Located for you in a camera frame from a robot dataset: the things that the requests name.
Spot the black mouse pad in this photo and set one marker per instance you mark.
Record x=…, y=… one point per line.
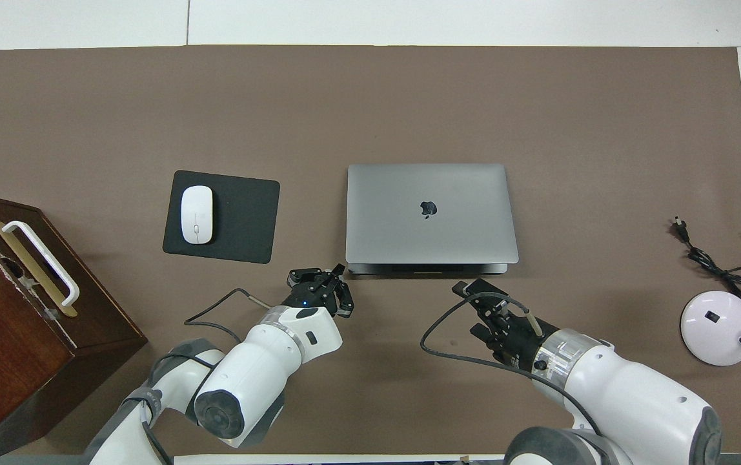
x=241, y=219

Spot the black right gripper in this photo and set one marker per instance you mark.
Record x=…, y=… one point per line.
x=516, y=339

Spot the grey apple laptop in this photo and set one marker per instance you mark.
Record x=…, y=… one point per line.
x=409, y=226

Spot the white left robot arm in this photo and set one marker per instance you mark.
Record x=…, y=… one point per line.
x=254, y=368

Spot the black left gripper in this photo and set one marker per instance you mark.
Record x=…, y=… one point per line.
x=315, y=296

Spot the white computer mouse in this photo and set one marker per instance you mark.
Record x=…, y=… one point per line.
x=197, y=214

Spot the dark brown wooden box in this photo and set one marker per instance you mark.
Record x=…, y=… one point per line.
x=15, y=349

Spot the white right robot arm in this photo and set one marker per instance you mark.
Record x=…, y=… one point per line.
x=635, y=394

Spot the white desk lamp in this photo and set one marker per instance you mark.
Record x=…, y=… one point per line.
x=716, y=329

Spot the large brown table mat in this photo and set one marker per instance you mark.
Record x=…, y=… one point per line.
x=370, y=103

